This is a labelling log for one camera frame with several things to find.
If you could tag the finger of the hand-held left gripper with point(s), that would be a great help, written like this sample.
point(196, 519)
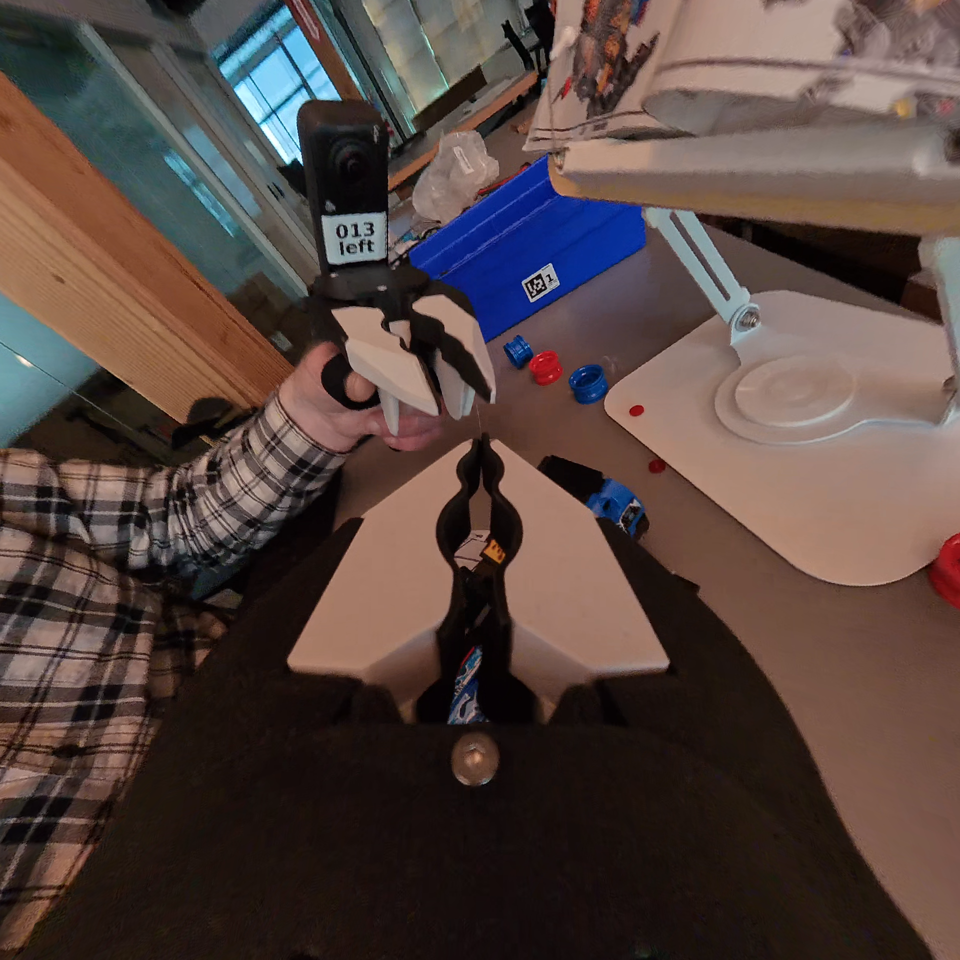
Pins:
point(383, 360)
point(465, 353)

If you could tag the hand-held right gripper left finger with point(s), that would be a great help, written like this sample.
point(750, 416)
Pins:
point(368, 600)

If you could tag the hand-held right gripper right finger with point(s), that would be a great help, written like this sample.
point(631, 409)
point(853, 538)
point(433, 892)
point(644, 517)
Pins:
point(593, 600)

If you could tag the instruction booklet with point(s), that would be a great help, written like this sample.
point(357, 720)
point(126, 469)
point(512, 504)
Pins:
point(750, 60)

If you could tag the person's left forearm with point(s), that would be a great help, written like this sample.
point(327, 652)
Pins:
point(165, 510)

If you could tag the grey desk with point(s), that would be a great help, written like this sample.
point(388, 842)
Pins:
point(840, 720)

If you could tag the person's left hand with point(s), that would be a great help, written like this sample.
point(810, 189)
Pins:
point(308, 413)

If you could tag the blue wheel hub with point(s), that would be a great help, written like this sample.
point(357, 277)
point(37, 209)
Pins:
point(518, 351)
point(590, 384)

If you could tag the small red wheel hub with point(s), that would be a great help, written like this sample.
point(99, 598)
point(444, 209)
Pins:
point(546, 368)

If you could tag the clear plastic bag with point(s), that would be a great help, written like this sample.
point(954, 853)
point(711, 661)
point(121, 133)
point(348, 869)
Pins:
point(453, 177)

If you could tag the blue storage bin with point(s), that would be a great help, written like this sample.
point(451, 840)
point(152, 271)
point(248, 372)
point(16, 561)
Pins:
point(525, 248)

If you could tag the white book stand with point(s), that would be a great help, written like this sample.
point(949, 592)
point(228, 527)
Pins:
point(810, 450)

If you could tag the person's plaid shirt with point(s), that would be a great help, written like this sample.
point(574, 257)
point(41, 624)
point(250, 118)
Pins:
point(75, 750)

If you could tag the large red wheel hub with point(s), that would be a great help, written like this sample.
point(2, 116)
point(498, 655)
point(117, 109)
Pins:
point(948, 570)

